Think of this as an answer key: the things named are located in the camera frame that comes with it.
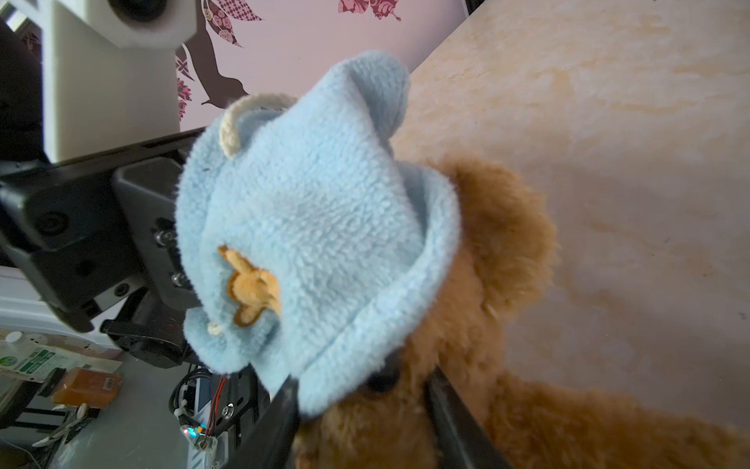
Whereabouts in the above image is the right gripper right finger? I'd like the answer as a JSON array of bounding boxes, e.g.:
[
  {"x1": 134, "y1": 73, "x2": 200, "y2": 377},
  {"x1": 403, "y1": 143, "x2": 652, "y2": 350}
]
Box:
[{"x1": 425, "y1": 367, "x2": 512, "y2": 469}]

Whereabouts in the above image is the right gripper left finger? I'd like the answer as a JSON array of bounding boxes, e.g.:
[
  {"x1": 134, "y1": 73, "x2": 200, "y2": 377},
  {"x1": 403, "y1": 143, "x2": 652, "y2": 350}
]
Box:
[{"x1": 225, "y1": 376, "x2": 300, "y2": 469}]

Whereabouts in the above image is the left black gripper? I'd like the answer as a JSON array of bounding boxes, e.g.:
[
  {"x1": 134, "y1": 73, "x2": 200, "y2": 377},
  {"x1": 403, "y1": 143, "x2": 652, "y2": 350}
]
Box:
[{"x1": 1, "y1": 131, "x2": 197, "y2": 369}]

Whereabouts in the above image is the brown plush teddy bear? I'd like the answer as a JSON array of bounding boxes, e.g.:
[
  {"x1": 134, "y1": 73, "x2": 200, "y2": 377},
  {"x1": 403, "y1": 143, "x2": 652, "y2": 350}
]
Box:
[{"x1": 294, "y1": 158, "x2": 749, "y2": 468}]

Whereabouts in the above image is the light blue fleece hoodie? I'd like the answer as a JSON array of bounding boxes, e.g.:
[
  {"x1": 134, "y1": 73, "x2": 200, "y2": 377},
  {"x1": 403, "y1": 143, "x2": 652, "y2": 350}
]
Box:
[{"x1": 175, "y1": 52, "x2": 461, "y2": 417}]

